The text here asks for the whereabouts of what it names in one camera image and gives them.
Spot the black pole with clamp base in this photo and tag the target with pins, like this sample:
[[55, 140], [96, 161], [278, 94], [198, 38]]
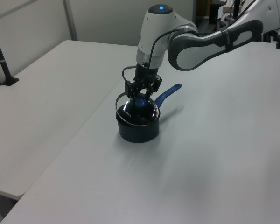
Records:
[[3, 65]]

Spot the white side table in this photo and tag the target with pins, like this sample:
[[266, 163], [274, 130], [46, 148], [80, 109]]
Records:
[[49, 93]]

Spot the aluminium partition post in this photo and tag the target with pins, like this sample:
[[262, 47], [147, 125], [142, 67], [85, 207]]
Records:
[[70, 21]]

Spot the dark blue saucepan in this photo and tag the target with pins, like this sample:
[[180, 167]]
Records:
[[140, 135]]

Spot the glass lid with blue knob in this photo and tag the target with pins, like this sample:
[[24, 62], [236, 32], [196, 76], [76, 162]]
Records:
[[130, 115]]

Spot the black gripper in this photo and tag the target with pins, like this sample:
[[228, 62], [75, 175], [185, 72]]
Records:
[[145, 73]]

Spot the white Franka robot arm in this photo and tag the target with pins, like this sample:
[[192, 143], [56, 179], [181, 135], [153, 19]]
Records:
[[191, 49]]

